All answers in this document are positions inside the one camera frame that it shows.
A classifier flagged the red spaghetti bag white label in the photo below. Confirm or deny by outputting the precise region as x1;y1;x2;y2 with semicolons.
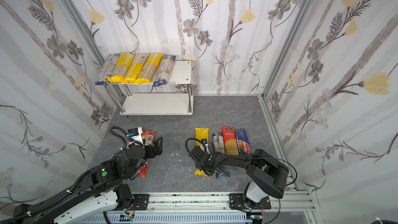
138;130;155;178

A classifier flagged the blue gold spaghetti bag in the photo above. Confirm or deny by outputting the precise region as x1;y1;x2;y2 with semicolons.
153;55;176;87
212;132;231;178

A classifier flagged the long yellow spaghetti bag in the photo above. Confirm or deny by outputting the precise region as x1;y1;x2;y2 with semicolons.
194;127;209;177

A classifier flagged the red Barilla spaghetti bag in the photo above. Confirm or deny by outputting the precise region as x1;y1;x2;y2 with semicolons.
222;127;239;155

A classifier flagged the yellow spaghetti bag barcode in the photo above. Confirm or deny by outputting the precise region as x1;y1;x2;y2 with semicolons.
135;54;164;85

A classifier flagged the yellow band spaghetti bag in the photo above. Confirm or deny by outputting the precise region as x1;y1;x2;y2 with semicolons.
122;53;150;84

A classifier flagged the yellow Pastatime spaghetti bag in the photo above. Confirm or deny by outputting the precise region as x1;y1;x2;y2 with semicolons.
107;53;135;83

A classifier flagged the clear grey labelled spaghetti bag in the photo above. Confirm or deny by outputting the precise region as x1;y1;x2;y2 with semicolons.
94;53;121;86

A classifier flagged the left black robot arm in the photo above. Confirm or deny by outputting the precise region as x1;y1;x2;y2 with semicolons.
1;137;163;224

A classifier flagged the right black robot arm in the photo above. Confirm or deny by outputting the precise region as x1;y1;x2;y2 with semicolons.
188;146;289;210

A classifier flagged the white two-tier shelf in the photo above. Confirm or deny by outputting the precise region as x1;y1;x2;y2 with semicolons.
104;60;194;117

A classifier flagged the blue Barilla spaghetti box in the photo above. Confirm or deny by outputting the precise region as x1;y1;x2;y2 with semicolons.
235;128;251;155

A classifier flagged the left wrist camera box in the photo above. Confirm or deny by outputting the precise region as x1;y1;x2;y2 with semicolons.
127;127;144;146

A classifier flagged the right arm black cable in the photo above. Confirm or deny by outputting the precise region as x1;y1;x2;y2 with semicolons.
184;137;299;187

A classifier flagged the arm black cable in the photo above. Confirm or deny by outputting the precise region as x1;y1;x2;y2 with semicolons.
184;137;299;187
0;125;137;224

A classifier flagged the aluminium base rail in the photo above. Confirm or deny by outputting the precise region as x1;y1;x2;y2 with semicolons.
74;192;318;224

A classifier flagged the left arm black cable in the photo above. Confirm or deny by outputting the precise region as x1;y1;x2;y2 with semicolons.
0;125;137;224

